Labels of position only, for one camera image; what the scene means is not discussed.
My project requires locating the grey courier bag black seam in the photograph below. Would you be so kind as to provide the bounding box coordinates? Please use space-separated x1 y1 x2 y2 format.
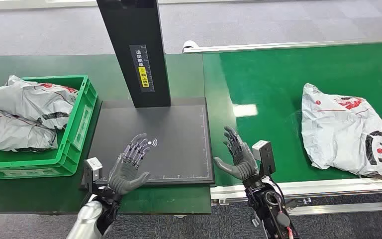
0 102 58 153

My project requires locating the black inbound scanner machine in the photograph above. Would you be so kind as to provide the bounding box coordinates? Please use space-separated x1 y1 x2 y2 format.
88 0 215 186

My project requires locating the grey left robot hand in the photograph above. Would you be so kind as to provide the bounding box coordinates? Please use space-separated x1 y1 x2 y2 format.
107 132 151 196

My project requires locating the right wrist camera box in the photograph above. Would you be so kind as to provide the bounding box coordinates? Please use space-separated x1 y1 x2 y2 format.
252 140 277 175

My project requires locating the white conveyor roller end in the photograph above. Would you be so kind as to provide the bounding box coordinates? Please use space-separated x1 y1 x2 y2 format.
182 40 200 53

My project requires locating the thin aluminium conveyor rail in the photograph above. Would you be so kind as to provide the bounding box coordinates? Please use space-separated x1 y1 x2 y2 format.
183 39 382 54

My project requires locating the ruler label yellow sticker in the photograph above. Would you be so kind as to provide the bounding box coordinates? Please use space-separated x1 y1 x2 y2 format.
129 44 155 93

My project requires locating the green conveyor belt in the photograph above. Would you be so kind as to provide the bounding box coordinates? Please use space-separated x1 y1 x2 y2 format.
203 41 382 187

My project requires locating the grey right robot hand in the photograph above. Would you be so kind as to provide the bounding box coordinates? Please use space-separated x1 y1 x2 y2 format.
213 125 260 181

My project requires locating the green plastic crate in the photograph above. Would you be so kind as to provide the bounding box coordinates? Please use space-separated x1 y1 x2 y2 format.
0 75 98 180

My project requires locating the grey courier bag red print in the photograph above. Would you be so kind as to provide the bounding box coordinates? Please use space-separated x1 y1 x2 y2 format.
0 75 79 130

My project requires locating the grey courier bag black logo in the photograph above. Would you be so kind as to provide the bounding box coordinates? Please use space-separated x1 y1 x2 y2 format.
301 83 382 177

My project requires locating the aluminium conveyor frame rail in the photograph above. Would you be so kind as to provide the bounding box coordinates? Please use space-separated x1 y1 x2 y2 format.
210 178 382 217

